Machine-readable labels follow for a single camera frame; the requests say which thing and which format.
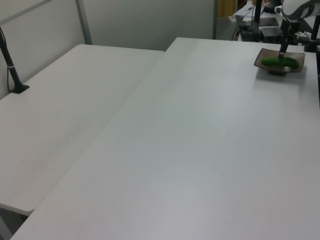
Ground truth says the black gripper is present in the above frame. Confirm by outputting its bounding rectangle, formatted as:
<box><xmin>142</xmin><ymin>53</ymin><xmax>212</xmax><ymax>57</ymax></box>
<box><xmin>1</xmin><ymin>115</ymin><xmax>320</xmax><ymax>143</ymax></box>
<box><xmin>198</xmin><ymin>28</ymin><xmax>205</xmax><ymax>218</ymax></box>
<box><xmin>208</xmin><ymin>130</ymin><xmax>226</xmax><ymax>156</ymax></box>
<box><xmin>278</xmin><ymin>19</ymin><xmax>302</xmax><ymax>60</ymax></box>

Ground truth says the white box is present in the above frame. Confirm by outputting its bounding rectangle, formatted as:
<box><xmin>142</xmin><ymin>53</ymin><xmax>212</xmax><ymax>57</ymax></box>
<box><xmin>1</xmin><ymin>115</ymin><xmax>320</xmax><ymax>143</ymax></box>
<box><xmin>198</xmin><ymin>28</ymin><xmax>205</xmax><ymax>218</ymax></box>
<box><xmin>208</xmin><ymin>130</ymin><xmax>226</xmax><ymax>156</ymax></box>
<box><xmin>233</xmin><ymin>5</ymin><xmax>256</xmax><ymax>23</ymax></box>

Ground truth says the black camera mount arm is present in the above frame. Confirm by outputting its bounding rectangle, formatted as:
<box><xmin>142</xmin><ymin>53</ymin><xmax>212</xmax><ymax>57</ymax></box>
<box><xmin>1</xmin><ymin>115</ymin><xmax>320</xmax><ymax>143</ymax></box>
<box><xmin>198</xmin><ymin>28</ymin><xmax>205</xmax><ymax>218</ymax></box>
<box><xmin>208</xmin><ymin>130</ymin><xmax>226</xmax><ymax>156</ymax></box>
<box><xmin>304</xmin><ymin>14</ymin><xmax>320</xmax><ymax>54</ymax></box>

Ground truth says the brown square ceramic plate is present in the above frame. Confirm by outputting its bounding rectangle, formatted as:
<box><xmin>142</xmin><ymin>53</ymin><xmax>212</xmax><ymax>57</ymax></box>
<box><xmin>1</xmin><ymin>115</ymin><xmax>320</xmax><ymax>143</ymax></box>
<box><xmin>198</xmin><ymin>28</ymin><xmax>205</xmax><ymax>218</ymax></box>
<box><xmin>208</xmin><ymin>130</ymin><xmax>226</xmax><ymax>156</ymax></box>
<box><xmin>253</xmin><ymin>47</ymin><xmax>307</xmax><ymax>77</ymax></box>

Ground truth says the green cucumber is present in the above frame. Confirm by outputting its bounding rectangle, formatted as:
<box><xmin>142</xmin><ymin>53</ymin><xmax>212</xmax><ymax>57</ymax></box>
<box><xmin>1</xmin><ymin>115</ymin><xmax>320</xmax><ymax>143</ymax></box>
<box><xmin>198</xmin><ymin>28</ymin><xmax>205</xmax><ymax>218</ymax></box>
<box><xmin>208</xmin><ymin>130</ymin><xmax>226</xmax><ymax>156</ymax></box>
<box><xmin>261</xmin><ymin>56</ymin><xmax>300</xmax><ymax>69</ymax></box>

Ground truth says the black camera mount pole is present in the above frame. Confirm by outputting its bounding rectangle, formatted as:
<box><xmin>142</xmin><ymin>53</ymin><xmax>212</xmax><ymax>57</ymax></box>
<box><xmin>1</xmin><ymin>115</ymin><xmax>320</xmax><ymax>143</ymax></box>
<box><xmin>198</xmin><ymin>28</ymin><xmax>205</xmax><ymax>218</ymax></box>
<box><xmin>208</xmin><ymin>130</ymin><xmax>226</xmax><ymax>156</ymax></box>
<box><xmin>0</xmin><ymin>25</ymin><xmax>30</xmax><ymax>95</ymax></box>

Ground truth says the black vertical stand pole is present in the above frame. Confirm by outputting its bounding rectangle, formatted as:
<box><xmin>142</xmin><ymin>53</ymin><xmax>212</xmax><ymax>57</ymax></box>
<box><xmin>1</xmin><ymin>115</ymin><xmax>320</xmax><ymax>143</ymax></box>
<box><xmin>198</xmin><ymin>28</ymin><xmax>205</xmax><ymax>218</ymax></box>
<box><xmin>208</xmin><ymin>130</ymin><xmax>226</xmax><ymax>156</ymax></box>
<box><xmin>252</xmin><ymin>0</ymin><xmax>264</xmax><ymax>44</ymax></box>

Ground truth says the yellow-brown wooden panel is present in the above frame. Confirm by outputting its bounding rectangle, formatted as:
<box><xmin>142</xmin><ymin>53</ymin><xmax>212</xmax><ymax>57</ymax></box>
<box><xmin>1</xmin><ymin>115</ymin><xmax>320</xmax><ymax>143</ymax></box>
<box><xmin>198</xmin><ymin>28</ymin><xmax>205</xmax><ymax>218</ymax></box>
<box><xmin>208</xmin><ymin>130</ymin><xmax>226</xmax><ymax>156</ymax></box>
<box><xmin>217</xmin><ymin>0</ymin><xmax>236</xmax><ymax>18</ymax></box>

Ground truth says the grey flat device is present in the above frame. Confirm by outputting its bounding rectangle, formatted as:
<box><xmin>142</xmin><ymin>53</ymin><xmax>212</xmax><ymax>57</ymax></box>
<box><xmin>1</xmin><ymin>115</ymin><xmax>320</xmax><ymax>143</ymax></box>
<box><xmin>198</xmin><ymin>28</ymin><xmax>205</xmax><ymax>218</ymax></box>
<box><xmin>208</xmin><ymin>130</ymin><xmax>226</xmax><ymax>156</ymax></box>
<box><xmin>259</xmin><ymin>16</ymin><xmax>280</xmax><ymax>27</ymax></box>

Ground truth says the grey aluminium partition post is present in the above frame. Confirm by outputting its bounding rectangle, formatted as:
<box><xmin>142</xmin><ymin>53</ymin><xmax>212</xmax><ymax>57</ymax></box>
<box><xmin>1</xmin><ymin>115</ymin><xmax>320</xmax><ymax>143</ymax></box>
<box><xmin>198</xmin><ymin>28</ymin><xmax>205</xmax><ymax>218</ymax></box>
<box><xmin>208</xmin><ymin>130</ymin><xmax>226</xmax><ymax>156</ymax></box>
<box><xmin>212</xmin><ymin>0</ymin><xmax>219</xmax><ymax>40</ymax></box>

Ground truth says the thin black pole cable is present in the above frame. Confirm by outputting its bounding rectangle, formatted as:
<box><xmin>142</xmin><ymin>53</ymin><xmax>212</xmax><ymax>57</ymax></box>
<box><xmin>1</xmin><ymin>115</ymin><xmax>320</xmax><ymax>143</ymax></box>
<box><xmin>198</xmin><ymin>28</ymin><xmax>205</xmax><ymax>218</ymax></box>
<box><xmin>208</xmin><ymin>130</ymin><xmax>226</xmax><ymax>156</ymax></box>
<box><xmin>5</xmin><ymin>67</ymin><xmax>13</xmax><ymax>94</ymax></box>

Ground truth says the black electronics box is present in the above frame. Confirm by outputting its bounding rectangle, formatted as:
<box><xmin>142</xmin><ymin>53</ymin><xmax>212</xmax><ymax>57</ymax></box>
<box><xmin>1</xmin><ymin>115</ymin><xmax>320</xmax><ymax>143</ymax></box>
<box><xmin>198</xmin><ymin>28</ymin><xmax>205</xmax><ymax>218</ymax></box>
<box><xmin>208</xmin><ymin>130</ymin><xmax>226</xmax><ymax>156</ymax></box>
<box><xmin>239</xmin><ymin>20</ymin><xmax>254</xmax><ymax>42</ymax></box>

